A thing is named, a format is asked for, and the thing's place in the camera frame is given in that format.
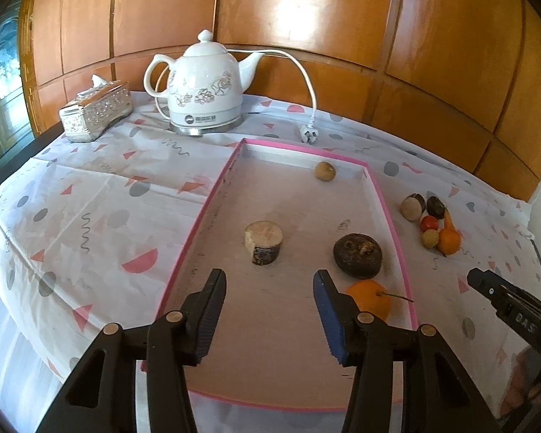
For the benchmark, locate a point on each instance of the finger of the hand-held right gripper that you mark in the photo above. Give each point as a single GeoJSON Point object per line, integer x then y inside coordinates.
{"type": "Point", "coordinates": [483, 282]}

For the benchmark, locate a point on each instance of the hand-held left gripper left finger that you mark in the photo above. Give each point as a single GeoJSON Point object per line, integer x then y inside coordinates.
{"type": "Point", "coordinates": [207, 320]}

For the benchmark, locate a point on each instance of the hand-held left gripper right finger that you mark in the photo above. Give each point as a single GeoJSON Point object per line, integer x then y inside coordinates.
{"type": "Point", "coordinates": [331, 320]}

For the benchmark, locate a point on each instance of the orange tangerine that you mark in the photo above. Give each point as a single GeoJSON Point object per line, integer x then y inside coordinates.
{"type": "Point", "coordinates": [448, 241]}
{"type": "Point", "coordinates": [374, 300]}

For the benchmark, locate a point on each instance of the pink shallow tray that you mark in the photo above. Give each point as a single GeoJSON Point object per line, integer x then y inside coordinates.
{"type": "Point", "coordinates": [270, 302]}

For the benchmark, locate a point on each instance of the tan longan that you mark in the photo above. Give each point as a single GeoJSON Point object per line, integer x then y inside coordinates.
{"type": "Point", "coordinates": [430, 238]}
{"type": "Point", "coordinates": [325, 171]}

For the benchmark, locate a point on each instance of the small orange carrot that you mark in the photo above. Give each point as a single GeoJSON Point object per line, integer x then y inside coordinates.
{"type": "Point", "coordinates": [449, 219]}

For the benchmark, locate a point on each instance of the red cherry tomato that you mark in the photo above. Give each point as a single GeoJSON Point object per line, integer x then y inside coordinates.
{"type": "Point", "coordinates": [429, 223]}

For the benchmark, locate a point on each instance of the dark brown water chestnut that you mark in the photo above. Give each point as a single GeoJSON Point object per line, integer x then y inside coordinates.
{"type": "Point", "coordinates": [436, 207]}
{"type": "Point", "coordinates": [357, 255]}

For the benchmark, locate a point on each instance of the cut sugarcane piece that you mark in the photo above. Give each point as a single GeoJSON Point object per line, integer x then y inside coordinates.
{"type": "Point", "coordinates": [263, 242]}
{"type": "Point", "coordinates": [412, 207]}

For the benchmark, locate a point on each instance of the silver kettle base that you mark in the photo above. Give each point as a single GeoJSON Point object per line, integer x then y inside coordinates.
{"type": "Point", "coordinates": [207, 127]}

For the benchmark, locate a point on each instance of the silver embossed tissue box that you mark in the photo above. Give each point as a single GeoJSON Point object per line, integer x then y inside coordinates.
{"type": "Point", "coordinates": [94, 110]}

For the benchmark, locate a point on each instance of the white floral ceramic kettle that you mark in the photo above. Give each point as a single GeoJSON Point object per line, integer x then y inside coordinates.
{"type": "Point", "coordinates": [203, 81]}

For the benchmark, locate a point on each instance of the dark wooden table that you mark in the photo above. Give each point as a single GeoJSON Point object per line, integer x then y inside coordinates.
{"type": "Point", "coordinates": [13, 158]}

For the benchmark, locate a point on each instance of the white tissue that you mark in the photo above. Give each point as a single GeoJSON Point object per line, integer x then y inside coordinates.
{"type": "Point", "coordinates": [99, 81]}

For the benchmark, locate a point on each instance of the wooden glass door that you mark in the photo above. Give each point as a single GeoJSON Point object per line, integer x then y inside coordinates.
{"type": "Point", "coordinates": [4, 90]}

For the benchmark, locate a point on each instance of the wooden wardrobe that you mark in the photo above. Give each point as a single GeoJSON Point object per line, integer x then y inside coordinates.
{"type": "Point", "coordinates": [297, 9]}

